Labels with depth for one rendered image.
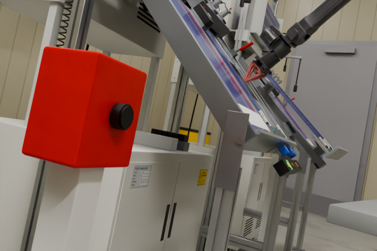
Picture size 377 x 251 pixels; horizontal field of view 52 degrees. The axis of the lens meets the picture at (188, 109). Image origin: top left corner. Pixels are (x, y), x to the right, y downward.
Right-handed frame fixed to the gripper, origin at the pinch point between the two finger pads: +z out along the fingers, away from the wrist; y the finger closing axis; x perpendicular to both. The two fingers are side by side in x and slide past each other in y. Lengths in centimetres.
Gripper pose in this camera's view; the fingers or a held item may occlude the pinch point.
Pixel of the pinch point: (246, 79)
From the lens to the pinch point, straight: 153.6
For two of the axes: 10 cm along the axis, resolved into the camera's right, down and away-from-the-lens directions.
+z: -7.4, 6.4, 2.3
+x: 5.5, 7.6, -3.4
